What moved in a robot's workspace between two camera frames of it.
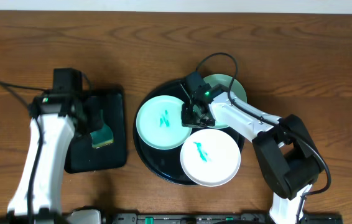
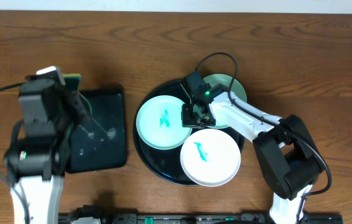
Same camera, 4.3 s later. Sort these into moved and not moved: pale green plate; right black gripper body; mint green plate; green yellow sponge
Moved: green yellow sponge
Not moved: mint green plate; right black gripper body; pale green plate
